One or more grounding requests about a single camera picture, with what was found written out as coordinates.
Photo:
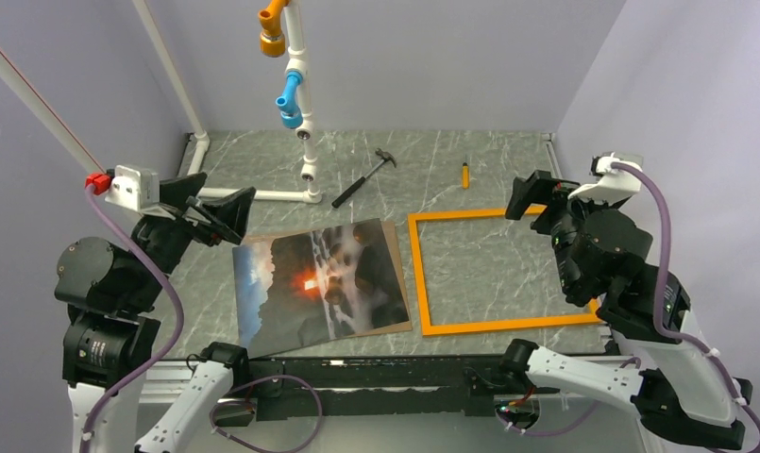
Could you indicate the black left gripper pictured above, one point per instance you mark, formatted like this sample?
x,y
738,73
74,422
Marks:
x,y
230,212

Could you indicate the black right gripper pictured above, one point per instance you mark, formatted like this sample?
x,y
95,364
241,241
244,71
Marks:
x,y
541,188

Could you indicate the yellow handled screwdriver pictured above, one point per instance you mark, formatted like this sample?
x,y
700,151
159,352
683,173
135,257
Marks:
x,y
465,174

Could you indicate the orange picture frame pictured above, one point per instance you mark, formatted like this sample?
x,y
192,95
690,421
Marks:
x,y
428,328

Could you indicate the volcano photo print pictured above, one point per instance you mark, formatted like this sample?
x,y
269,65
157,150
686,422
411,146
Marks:
x,y
313,287

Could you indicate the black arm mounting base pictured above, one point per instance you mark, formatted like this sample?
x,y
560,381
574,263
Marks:
x,y
281,388

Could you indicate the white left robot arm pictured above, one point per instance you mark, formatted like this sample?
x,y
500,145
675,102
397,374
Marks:
x,y
110,289

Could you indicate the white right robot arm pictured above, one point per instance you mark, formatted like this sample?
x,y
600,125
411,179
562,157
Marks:
x,y
601,254

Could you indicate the blue pipe nozzle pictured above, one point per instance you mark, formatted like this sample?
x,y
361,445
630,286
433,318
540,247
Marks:
x,y
290,112

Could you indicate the black claw hammer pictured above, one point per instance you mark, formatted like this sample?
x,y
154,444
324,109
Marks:
x,y
385,157

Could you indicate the orange pipe nozzle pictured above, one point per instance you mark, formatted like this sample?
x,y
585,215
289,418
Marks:
x,y
272,38

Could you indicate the white diagonal pole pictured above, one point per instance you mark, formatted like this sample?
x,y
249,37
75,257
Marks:
x,y
17,82

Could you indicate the aluminium table edge rail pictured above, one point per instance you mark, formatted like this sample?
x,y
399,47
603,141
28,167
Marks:
x,y
548,141

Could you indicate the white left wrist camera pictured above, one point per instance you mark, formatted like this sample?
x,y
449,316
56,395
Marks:
x,y
129,187

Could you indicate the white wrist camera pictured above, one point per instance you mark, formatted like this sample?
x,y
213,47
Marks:
x,y
612,185
129,187

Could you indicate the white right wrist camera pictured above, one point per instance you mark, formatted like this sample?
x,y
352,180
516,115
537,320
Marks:
x,y
612,185

